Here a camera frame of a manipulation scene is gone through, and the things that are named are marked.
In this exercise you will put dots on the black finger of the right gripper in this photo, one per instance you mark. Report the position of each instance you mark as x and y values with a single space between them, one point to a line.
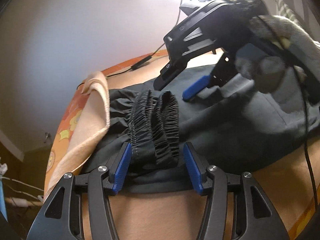
170 71

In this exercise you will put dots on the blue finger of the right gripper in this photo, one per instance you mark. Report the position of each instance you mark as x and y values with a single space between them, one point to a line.
196 87

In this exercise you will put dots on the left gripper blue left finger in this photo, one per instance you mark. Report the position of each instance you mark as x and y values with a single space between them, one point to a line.
118 169

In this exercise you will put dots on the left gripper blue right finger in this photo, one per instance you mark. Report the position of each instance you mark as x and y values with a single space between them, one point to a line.
196 169

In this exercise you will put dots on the dark green pants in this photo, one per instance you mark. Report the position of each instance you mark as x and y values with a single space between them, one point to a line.
235 127

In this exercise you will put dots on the right hand grey glove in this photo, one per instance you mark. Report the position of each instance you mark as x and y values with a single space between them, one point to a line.
279 56

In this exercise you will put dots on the small black tripod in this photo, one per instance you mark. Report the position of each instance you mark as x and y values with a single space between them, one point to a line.
190 6

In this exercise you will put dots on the peach towel blanket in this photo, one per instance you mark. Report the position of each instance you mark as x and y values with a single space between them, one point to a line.
178 215

